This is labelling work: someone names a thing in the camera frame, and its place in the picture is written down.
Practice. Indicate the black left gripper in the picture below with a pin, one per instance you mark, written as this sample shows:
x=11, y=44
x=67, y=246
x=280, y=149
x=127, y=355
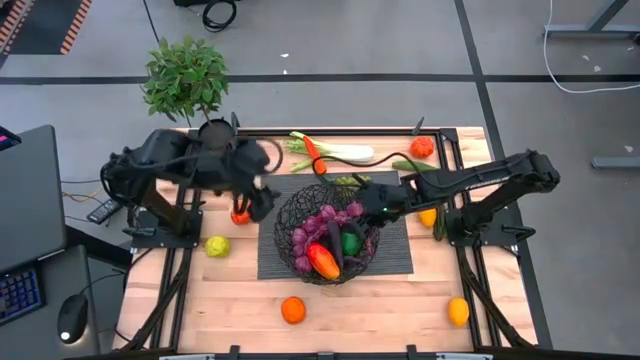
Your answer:
x=260, y=187

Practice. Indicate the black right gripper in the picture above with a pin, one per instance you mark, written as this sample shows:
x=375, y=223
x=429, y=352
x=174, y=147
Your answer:
x=387, y=200

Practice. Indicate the green bell pepper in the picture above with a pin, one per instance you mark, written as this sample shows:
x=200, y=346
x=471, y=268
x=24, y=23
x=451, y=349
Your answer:
x=351, y=243

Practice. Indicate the orange pumpkin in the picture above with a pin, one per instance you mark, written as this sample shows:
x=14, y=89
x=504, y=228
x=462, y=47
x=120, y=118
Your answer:
x=240, y=218

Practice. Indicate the red yellow mango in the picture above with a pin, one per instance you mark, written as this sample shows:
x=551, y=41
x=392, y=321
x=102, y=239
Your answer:
x=322, y=260

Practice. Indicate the green grape bunch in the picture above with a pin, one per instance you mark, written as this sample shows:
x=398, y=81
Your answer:
x=345, y=180

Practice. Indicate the yellow-green apple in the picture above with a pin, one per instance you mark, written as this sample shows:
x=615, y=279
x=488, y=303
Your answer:
x=218, y=246

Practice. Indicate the yellow bell pepper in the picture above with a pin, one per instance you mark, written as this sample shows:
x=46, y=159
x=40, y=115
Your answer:
x=427, y=217

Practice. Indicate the green cucumber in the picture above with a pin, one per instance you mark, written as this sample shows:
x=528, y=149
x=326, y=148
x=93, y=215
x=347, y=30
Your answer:
x=407, y=165
x=440, y=222

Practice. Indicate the orange carrot with leaves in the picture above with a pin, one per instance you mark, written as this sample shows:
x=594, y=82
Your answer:
x=315, y=155

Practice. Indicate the red tomato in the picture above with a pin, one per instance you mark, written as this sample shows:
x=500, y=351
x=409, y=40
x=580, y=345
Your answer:
x=422, y=147

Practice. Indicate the orange fruit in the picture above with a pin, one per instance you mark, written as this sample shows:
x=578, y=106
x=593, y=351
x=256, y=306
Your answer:
x=293, y=310

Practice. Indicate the yellow lemon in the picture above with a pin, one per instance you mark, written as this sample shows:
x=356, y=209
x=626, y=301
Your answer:
x=458, y=311

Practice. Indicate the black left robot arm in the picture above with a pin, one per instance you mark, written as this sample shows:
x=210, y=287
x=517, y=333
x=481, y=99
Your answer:
x=175, y=160

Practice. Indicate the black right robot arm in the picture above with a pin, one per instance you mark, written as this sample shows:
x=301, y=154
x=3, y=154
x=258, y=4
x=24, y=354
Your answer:
x=475, y=175

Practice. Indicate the grey woven placemat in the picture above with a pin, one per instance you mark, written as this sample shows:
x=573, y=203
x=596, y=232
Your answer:
x=395, y=250

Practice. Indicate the green potted plant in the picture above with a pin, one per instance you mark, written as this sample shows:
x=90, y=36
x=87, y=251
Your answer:
x=185, y=80

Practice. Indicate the black power adapter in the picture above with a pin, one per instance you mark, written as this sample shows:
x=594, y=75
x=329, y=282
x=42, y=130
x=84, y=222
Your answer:
x=102, y=211

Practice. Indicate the grey side desk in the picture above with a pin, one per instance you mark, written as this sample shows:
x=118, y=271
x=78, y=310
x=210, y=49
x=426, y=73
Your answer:
x=70, y=272

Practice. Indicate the black computer mouse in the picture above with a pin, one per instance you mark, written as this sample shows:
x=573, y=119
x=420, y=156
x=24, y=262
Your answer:
x=72, y=316

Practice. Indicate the dark grey monitor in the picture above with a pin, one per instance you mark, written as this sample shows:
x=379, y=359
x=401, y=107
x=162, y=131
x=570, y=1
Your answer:
x=30, y=200

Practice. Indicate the black keyboard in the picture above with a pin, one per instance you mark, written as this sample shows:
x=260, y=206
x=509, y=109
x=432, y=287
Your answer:
x=20, y=292

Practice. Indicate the black device red screen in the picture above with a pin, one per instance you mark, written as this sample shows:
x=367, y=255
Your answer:
x=7, y=137

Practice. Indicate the grey metal floor foot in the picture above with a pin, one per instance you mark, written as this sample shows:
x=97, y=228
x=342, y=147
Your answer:
x=615, y=162

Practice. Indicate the black orange striped floor mat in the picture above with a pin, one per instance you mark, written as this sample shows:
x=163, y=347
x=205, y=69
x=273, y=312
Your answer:
x=40, y=25

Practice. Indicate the black metal table frame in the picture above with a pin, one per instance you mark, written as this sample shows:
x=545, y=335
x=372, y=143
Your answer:
x=380, y=132

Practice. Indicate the grey desk leg frame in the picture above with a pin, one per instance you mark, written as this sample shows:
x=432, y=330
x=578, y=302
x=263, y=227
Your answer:
x=590, y=29

